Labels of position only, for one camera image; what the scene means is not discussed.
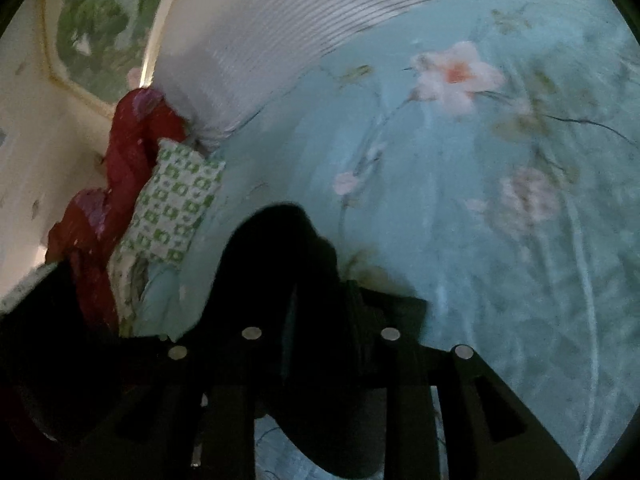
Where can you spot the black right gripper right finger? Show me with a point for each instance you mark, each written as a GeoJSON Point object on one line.
{"type": "Point", "coordinates": [448, 415]}

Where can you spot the light blue floral bedsheet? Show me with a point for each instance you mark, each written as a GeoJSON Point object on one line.
{"type": "Point", "coordinates": [482, 155]}

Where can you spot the black pants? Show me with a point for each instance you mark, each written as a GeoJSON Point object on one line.
{"type": "Point", "coordinates": [78, 402]}

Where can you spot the green white checkered pillow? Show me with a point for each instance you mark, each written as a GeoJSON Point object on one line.
{"type": "Point", "coordinates": [167, 213]}

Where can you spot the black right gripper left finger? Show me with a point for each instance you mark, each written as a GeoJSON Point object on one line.
{"type": "Point", "coordinates": [229, 367]}

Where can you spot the red blanket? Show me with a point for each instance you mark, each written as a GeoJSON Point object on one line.
{"type": "Point", "coordinates": [96, 219]}

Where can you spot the white striped blanket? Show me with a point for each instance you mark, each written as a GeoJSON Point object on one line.
{"type": "Point", "coordinates": [218, 61]}

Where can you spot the framed landscape painting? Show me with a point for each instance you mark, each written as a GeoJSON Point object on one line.
{"type": "Point", "coordinates": [98, 50]}

